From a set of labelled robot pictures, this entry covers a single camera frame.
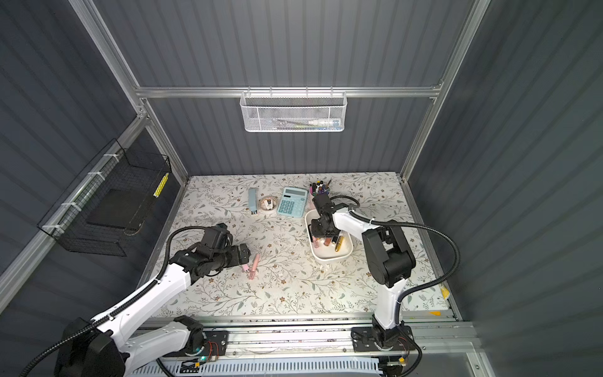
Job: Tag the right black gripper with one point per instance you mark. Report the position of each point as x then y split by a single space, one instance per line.
319 226

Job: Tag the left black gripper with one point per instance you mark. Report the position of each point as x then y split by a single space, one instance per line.
240 254

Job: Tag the gold lipstick tube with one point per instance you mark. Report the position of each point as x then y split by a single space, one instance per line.
339 244

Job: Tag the white storage box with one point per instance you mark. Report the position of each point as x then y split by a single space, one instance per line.
327 255

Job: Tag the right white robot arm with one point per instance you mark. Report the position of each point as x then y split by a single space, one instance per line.
389 258

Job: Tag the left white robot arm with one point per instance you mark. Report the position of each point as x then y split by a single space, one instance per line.
108 346

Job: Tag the pink pen cup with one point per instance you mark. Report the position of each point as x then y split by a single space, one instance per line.
320 192

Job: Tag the teal calculator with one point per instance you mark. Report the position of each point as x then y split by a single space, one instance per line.
293 202

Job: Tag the small round dish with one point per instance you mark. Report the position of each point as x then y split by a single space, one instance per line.
268 204

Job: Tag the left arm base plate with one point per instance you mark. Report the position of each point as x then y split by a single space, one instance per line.
207 344

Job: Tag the black wire side basket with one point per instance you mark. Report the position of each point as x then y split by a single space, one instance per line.
106 211

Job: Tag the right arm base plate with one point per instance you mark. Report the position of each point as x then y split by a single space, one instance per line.
370 339

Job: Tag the white wire wall basket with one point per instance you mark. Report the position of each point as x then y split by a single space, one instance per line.
305 114

